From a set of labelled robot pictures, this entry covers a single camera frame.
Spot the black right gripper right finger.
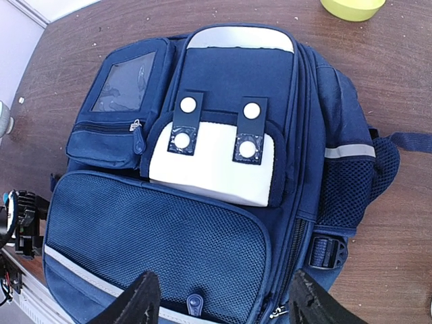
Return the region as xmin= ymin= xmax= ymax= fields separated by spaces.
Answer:
xmin=288 ymin=269 xmax=367 ymax=324

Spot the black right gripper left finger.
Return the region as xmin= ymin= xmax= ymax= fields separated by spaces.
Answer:
xmin=88 ymin=271 xmax=161 ymax=324

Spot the navy blue student backpack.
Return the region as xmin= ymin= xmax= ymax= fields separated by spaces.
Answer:
xmin=43 ymin=24 xmax=431 ymax=323

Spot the pale green ceramic bowl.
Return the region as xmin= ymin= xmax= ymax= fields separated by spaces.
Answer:
xmin=0 ymin=101 xmax=14 ymax=138

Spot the lime green bowl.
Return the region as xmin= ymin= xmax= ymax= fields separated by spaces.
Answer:
xmin=320 ymin=0 xmax=386 ymax=22

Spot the front aluminium rail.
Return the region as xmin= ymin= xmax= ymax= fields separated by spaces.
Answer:
xmin=1 ymin=246 xmax=73 ymax=323

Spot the left aluminium frame post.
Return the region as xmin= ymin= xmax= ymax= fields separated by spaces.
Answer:
xmin=9 ymin=0 xmax=50 ymax=29

